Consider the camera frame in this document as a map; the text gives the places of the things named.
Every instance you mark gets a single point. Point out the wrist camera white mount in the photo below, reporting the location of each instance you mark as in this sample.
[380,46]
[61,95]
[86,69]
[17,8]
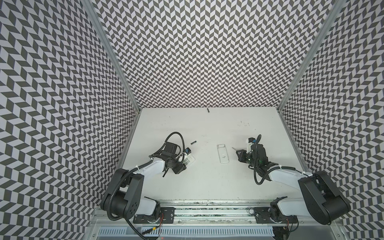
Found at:
[251,141]
[187,151]

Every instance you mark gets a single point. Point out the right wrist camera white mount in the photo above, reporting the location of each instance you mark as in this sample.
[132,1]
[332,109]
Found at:
[251,141]

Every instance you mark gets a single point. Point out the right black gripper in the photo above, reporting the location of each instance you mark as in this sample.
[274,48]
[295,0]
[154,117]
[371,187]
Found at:
[243,155]

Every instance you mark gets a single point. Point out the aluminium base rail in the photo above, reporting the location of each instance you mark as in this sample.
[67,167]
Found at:
[204,212]

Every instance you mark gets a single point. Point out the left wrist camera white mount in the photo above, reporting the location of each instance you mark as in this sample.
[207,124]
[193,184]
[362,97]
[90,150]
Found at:
[187,151]

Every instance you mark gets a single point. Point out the white remote with back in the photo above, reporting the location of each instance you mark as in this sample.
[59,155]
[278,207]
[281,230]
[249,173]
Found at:
[223,154]

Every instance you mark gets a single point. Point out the white remote with barcode label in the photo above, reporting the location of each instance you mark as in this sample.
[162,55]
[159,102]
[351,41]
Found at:
[189,159]

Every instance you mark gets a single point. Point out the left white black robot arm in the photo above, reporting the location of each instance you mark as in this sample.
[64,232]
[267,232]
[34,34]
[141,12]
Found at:
[123,198]

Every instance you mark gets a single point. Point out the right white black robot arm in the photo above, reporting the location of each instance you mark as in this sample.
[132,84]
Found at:
[320,198]

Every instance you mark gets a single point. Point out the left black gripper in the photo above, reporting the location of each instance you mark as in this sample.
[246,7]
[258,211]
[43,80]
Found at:
[181,166]

